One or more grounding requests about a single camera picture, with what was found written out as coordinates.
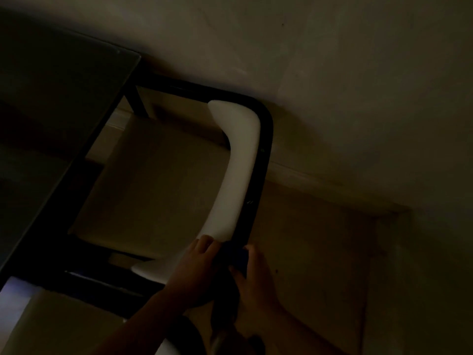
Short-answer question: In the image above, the person's right hand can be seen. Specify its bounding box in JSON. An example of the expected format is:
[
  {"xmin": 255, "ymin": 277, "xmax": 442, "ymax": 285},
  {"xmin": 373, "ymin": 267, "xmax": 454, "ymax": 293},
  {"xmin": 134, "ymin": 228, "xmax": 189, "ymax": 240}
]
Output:
[{"xmin": 228, "ymin": 244, "xmax": 286, "ymax": 331}]

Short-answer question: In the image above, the pale chair seat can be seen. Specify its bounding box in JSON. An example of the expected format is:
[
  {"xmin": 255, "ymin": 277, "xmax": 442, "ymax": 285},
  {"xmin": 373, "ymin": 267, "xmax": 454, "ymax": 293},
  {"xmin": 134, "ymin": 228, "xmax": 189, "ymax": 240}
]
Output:
[{"xmin": 0, "ymin": 276, "xmax": 128, "ymax": 355}]

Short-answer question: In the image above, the person's left forearm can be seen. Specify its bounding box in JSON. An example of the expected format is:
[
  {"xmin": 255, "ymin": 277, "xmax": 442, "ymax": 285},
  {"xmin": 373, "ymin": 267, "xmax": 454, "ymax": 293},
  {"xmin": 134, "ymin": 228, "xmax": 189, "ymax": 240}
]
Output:
[{"xmin": 88, "ymin": 290, "xmax": 193, "ymax": 355}]

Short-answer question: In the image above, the person's left hand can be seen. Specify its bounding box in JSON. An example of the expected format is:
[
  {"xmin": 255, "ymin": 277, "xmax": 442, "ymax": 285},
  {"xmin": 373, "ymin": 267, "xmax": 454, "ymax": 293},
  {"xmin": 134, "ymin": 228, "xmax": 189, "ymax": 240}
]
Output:
[{"xmin": 165, "ymin": 234, "xmax": 223, "ymax": 308}]

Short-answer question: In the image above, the black chair frame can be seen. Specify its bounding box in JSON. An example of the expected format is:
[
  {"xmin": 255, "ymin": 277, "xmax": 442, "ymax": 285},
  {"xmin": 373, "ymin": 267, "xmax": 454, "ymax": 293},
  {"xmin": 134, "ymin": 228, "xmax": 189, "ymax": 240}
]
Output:
[{"xmin": 63, "ymin": 70, "xmax": 275, "ymax": 318}]

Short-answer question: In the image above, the dark cleaning cloth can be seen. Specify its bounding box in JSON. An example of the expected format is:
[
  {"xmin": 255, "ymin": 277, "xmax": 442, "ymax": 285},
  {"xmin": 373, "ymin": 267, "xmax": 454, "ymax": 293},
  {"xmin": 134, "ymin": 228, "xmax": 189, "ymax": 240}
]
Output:
[{"xmin": 209, "ymin": 243, "xmax": 249, "ymax": 353}]

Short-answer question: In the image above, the glass table with black frame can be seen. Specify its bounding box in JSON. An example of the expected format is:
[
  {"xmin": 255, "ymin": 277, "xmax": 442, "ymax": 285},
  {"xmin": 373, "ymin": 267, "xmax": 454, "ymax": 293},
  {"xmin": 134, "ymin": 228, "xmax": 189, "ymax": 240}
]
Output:
[{"xmin": 0, "ymin": 9, "xmax": 150, "ymax": 289}]

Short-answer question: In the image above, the white chair armrest pad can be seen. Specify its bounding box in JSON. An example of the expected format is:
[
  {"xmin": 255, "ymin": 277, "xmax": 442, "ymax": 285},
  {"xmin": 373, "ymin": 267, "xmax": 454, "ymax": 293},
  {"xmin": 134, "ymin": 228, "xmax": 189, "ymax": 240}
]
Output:
[{"xmin": 131, "ymin": 100, "xmax": 261, "ymax": 286}]

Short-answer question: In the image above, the person's right forearm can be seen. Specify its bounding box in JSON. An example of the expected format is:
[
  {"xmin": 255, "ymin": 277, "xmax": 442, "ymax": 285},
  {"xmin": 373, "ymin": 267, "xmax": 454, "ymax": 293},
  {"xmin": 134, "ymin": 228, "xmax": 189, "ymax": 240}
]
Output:
[{"xmin": 246, "ymin": 308, "xmax": 350, "ymax": 355}]

